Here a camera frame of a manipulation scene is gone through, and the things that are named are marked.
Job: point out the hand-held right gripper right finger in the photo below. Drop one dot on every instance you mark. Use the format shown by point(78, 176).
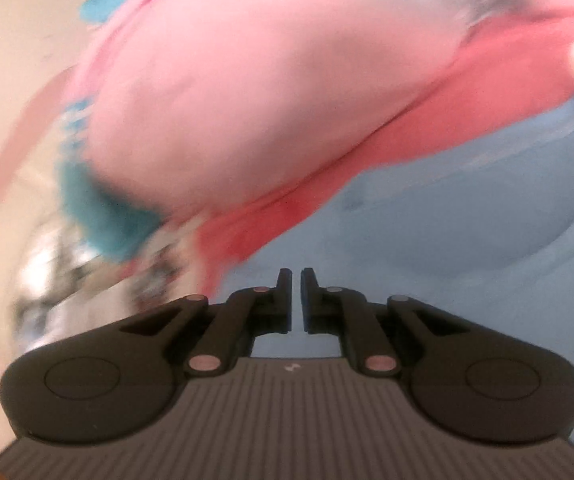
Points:
point(307, 300)

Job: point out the cream pink headboard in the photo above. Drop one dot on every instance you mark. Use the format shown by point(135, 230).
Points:
point(12, 160)

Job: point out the white cloth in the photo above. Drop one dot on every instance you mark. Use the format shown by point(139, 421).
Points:
point(62, 325)

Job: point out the pink grey floral quilt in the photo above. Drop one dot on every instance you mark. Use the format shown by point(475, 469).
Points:
point(267, 85)

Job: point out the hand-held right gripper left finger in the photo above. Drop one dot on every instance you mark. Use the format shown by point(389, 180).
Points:
point(287, 300)

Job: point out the pink floral bed sheet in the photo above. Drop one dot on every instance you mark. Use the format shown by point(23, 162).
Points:
point(277, 215)

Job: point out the light blue t-shirt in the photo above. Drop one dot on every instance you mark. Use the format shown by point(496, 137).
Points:
point(442, 210)

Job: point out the grey white fluffy blanket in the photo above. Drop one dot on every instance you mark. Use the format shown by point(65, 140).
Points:
point(52, 260)

